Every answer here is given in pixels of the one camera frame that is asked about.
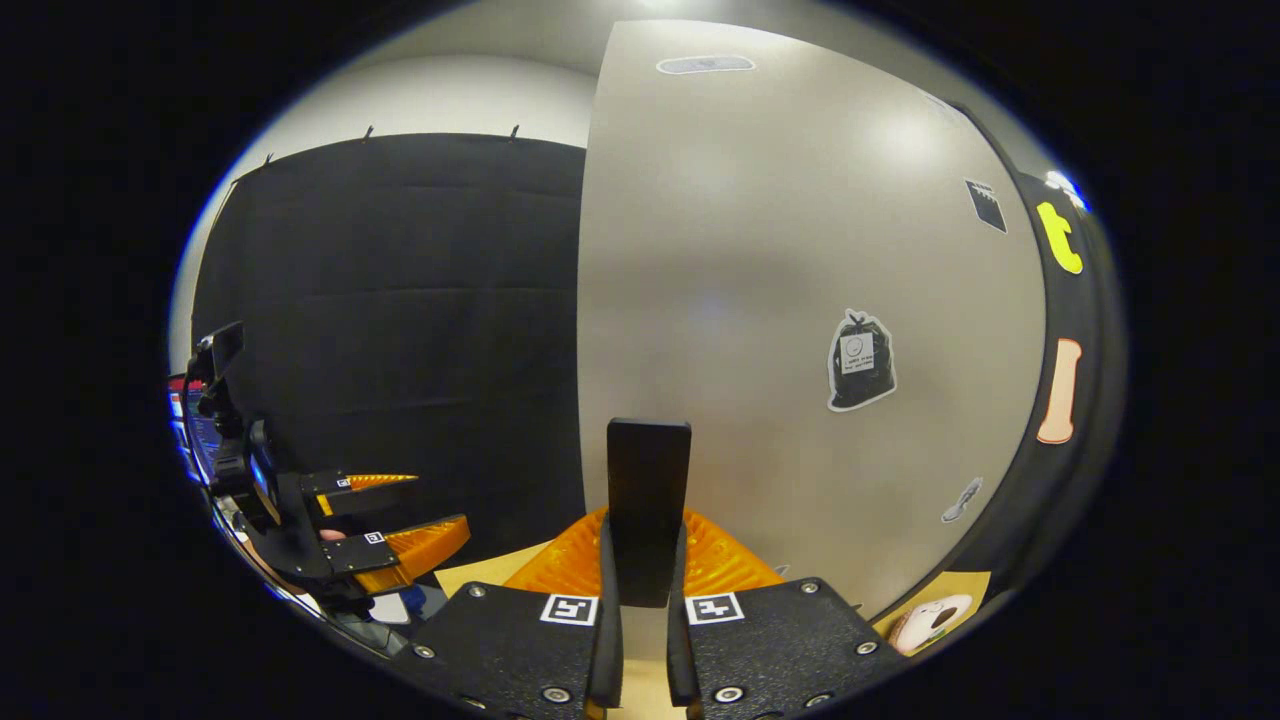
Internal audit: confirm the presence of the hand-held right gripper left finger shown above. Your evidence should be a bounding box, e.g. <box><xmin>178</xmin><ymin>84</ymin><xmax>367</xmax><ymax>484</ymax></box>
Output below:
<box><xmin>385</xmin><ymin>508</ymin><xmax>626</xmax><ymax>720</ymax></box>

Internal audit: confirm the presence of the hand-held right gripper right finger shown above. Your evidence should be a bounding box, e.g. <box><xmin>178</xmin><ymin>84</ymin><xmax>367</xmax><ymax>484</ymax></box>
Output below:
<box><xmin>665</xmin><ymin>508</ymin><xmax>906</xmax><ymax>720</ymax></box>

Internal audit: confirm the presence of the black door handle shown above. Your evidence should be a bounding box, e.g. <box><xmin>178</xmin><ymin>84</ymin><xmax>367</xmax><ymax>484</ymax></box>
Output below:
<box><xmin>606</xmin><ymin>418</ymin><xmax>693</xmax><ymax>609</ymax></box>

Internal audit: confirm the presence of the grey cabinet door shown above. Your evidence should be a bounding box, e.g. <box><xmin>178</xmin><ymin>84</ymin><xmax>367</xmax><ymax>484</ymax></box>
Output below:
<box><xmin>577</xmin><ymin>18</ymin><xmax>1048</xmax><ymax>661</ymax></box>

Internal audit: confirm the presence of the blue box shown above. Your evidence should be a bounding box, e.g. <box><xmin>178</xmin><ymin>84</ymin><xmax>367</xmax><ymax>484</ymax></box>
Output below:
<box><xmin>375</xmin><ymin>585</ymin><xmax>451</xmax><ymax>626</ymax></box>

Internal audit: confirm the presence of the black backdrop cloth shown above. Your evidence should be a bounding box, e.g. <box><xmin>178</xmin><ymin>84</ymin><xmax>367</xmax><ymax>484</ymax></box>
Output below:
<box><xmin>190</xmin><ymin>133</ymin><xmax>1126</xmax><ymax>601</ymax></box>

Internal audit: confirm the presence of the white plush toy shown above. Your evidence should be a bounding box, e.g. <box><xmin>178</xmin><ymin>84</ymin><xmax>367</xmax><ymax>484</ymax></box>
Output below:
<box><xmin>888</xmin><ymin>594</ymin><xmax>974</xmax><ymax>657</ymax></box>

